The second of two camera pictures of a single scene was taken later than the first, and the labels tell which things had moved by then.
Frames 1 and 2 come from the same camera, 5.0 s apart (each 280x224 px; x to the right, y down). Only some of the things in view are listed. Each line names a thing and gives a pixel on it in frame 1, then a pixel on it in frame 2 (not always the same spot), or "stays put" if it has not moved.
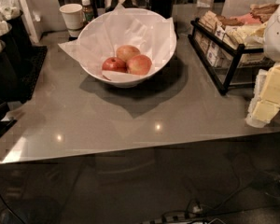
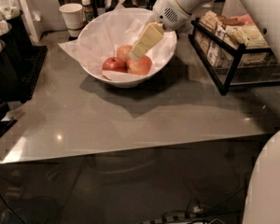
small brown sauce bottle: [87, 8] stays put
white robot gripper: [277, 35] to [165, 10]
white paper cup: [74, 18] stays put
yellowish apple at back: [127, 51] stays put
